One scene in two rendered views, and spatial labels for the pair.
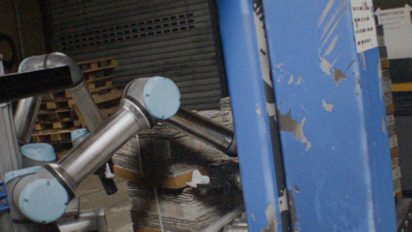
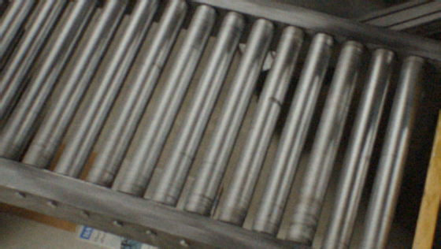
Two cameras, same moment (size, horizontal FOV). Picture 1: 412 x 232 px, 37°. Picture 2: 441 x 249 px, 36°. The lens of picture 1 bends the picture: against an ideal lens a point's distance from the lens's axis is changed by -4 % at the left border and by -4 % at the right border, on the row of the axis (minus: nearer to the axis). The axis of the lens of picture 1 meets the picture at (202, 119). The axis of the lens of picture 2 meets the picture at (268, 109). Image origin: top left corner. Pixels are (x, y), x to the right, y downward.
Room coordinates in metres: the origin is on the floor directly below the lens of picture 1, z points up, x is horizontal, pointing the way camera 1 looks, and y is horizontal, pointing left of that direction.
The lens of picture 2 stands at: (1.41, -0.77, 1.96)
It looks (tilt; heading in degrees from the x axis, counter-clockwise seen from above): 61 degrees down; 79
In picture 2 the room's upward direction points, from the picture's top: straight up
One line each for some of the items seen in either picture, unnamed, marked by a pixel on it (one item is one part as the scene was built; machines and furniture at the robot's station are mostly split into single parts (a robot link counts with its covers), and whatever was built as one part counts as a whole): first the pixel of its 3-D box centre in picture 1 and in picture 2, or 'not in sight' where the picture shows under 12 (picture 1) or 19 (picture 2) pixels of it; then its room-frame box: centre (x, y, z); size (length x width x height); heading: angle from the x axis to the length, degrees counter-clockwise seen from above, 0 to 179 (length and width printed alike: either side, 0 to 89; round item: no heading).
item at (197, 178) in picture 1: (196, 178); not in sight; (2.09, 0.05, 0.87); 0.09 x 0.03 x 0.06; 70
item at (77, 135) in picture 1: (84, 142); not in sight; (2.68, 0.52, 0.97); 0.11 x 0.08 x 0.11; 67
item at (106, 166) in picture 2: not in sight; (141, 89); (1.28, -0.04, 0.77); 0.47 x 0.05 x 0.05; 63
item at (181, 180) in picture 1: (192, 171); not in sight; (2.28, 0.06, 0.86); 0.29 x 0.16 x 0.04; 130
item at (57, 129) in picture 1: (76, 107); not in sight; (9.22, 1.80, 0.65); 1.33 x 0.94 x 1.30; 157
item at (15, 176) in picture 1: (27, 190); not in sight; (1.71, 0.51, 0.98); 0.13 x 0.12 x 0.14; 29
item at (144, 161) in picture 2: not in sight; (171, 97); (1.34, -0.07, 0.77); 0.47 x 0.05 x 0.05; 63
